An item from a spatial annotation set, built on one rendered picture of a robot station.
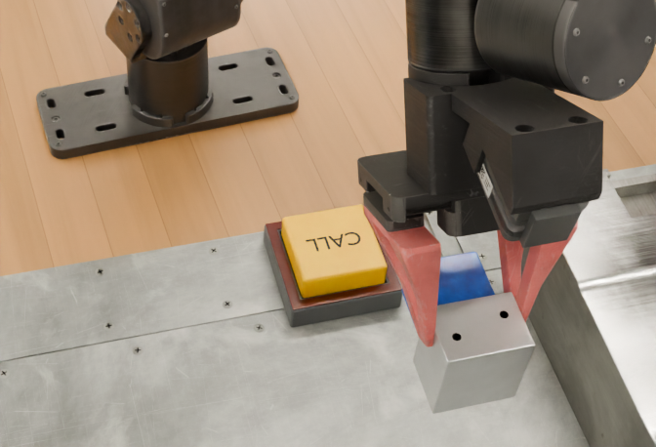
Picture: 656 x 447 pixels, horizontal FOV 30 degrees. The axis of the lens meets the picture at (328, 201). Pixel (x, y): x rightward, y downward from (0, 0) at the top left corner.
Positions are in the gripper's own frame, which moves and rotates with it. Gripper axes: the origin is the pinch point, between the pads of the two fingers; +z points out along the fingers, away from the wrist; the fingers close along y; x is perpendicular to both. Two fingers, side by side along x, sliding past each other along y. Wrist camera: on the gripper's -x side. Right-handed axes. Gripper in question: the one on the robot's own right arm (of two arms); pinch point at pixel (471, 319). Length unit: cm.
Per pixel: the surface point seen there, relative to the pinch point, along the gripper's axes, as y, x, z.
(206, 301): -11.3, 20.9, 6.2
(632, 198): 18.4, 15.5, 1.7
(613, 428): 10.2, 2.5, 10.8
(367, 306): -0.8, 17.2, 7.1
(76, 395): -21.1, 16.0, 8.9
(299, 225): -4.3, 21.1, 1.9
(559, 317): 10.2, 10.0, 6.7
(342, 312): -2.6, 17.2, 7.2
